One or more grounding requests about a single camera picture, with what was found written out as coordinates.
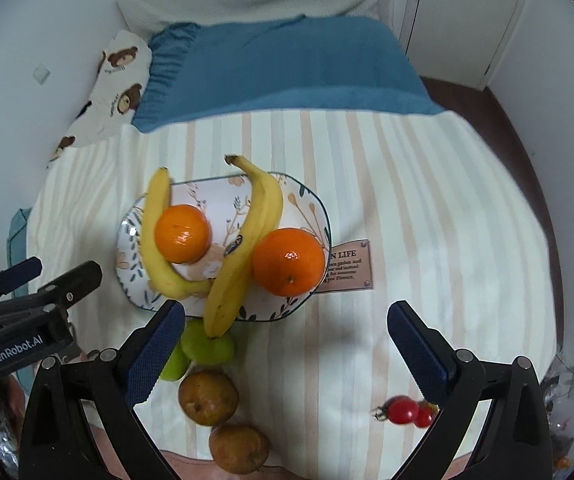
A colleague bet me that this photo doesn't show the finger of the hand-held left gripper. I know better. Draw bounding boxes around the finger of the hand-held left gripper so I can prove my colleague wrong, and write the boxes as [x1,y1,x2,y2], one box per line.
[0,261,103,317]
[0,257,43,311]

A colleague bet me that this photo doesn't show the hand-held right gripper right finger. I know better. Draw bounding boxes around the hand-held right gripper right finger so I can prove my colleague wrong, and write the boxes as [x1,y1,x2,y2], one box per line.
[387,301,554,480]

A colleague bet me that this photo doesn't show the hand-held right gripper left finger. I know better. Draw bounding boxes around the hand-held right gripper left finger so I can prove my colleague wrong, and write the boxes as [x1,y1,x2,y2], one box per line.
[19,300,186,480]

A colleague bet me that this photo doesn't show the green apple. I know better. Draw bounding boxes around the green apple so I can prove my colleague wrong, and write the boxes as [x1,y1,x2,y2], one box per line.
[159,342,190,382]
[182,320,235,365]

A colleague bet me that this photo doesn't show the red cherry tomato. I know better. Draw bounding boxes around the red cherry tomato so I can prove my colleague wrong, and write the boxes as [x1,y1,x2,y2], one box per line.
[414,401,440,428]
[372,395,419,426]

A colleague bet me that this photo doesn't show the reddish brown apple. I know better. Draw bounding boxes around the reddish brown apple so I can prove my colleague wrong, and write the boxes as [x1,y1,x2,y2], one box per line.
[209,424,270,474]
[178,370,239,426]

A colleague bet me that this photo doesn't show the floral ceramic plate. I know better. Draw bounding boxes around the floral ceramic plate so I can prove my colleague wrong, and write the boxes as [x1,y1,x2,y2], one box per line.
[115,172,331,323]

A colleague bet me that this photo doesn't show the light blue cloth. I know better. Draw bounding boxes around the light blue cloth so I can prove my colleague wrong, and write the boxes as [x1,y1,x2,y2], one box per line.
[7,207,34,301]

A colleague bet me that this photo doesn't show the small yellow banana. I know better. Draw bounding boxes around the small yellow banana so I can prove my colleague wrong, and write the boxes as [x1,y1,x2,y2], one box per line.
[139,166,213,301]

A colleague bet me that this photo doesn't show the brown leather blanket label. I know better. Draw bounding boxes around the brown leather blanket label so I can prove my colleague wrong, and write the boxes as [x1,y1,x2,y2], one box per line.
[317,239,374,293]

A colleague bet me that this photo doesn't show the small orange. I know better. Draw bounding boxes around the small orange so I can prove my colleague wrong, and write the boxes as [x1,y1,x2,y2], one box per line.
[155,204,212,264]

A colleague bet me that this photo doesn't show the striped cream blanket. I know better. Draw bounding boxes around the striped cream blanket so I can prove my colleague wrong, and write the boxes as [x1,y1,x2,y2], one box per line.
[27,110,560,471]

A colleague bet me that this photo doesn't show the large orange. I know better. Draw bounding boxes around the large orange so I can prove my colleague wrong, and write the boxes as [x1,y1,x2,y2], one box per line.
[252,227,327,297]

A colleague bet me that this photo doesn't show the bear print pillow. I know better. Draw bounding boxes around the bear print pillow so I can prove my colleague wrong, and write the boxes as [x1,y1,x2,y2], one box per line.
[47,30,153,171]

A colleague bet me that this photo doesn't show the large yellow banana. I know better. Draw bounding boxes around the large yellow banana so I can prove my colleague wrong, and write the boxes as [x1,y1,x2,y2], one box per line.
[203,154,285,339]

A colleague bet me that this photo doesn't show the blue blanket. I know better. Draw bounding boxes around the blue blanket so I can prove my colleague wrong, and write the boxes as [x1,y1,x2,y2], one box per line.
[132,15,445,133]

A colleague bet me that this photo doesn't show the white door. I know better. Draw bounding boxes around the white door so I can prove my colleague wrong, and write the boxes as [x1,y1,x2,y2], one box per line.
[399,0,535,91]

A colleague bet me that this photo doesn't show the tangled cables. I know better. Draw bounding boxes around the tangled cables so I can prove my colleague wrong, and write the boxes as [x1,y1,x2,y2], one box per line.
[541,355,574,463]

